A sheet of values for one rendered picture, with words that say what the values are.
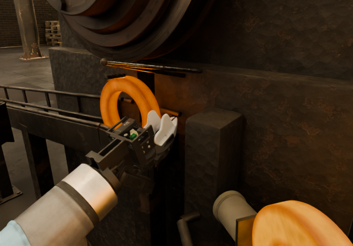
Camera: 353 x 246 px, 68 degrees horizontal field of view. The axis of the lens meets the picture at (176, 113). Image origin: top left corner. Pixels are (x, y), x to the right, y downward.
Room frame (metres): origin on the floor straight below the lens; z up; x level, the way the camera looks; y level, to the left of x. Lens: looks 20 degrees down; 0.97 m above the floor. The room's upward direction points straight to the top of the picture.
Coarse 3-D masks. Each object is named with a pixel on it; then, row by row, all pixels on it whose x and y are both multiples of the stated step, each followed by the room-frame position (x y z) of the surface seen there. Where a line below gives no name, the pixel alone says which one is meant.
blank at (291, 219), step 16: (272, 208) 0.25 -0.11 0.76; (288, 208) 0.23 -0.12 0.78; (304, 208) 0.23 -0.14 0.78; (256, 224) 0.27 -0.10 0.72; (272, 224) 0.24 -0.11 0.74; (288, 224) 0.22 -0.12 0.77; (304, 224) 0.20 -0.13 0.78; (320, 224) 0.20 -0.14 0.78; (256, 240) 0.26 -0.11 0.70; (272, 240) 0.24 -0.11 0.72; (288, 240) 0.22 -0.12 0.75; (304, 240) 0.20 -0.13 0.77; (320, 240) 0.19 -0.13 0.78; (336, 240) 0.19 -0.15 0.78
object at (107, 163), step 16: (112, 128) 0.44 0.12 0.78; (128, 128) 0.44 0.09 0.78; (144, 128) 0.45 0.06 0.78; (112, 144) 0.40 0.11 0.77; (128, 144) 0.41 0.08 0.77; (144, 144) 0.43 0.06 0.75; (96, 160) 0.36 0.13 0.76; (112, 160) 0.38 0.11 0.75; (128, 160) 0.41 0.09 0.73; (144, 160) 0.41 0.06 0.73; (112, 176) 0.36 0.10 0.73
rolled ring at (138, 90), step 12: (108, 84) 0.61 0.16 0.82; (120, 84) 0.59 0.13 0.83; (132, 84) 0.57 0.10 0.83; (144, 84) 0.58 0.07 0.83; (108, 96) 0.62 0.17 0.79; (132, 96) 0.57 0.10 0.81; (144, 96) 0.55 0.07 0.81; (108, 108) 0.62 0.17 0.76; (144, 108) 0.54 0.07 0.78; (156, 108) 0.55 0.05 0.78; (108, 120) 0.62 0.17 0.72; (144, 120) 0.54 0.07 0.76
